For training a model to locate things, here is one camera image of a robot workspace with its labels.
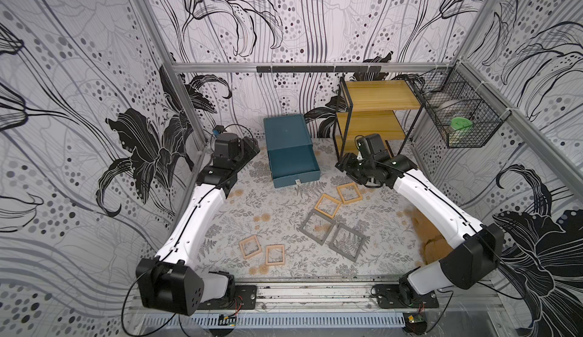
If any yellow brooch box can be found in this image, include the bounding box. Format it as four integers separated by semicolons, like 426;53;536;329
336;182;363;205
314;194;343;220

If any teal top drawer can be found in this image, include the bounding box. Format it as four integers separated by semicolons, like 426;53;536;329
268;145;321;188

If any teal drawer cabinet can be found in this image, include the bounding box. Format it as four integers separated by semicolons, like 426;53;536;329
264;114;312;152

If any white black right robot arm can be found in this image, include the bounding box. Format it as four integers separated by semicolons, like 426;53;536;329
336;134;504;306

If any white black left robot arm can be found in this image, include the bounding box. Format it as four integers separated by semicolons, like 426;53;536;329
136;131;260;316

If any grey brooch box right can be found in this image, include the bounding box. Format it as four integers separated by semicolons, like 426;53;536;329
329;223;367;263

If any grey brooch box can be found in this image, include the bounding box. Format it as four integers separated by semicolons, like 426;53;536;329
298;209;336;245
329;223;367;263

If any grey brooch box left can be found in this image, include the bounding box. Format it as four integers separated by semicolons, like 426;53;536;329
298;209;336;245

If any pink brooch box left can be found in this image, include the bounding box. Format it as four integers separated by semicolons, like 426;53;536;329
238;235;263;260

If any pink brooch box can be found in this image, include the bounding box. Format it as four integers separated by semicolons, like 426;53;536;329
238;235;263;260
265;244;285;267

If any pink brooch box right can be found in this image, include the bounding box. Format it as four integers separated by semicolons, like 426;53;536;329
265;244;285;267

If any wooden metal shelf rack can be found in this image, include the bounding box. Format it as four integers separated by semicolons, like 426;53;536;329
332;74;424;159

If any white bowl in basket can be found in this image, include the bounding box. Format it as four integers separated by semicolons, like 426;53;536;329
437;100;465;112

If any green lid in basket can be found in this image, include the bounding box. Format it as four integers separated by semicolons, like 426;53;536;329
449;117;473;132

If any brown teddy bear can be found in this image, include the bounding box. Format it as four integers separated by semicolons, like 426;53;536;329
411;208;453;264

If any small circuit board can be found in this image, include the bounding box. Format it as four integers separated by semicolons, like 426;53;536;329
217;314;238;327

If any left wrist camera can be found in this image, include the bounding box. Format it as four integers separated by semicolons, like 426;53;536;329
212;124;225;138

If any black bar on rail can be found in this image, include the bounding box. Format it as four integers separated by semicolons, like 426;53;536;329
256;65;382;74

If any black wire basket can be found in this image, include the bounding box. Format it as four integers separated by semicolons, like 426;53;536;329
405;68;510;149

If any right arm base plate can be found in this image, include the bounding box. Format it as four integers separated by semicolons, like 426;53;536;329
370;284;439;310

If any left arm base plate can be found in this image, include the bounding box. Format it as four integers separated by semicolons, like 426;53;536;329
198;285;257;311

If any grey slotted cable duct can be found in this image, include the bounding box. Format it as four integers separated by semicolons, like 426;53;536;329
169;311;405;329

